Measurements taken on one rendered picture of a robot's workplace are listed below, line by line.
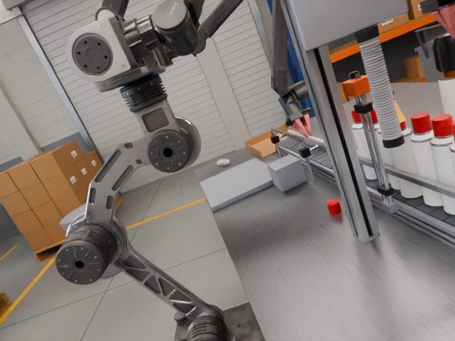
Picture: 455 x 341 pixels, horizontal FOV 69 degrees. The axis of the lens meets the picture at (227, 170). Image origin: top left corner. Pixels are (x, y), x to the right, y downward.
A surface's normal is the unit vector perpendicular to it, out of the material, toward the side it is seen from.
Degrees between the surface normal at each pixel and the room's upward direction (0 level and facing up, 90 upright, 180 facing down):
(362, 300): 0
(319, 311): 0
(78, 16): 90
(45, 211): 90
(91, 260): 90
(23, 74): 90
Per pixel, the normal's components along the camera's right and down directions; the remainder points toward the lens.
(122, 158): 0.01, 0.31
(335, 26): -0.36, 0.43
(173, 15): -0.21, -0.26
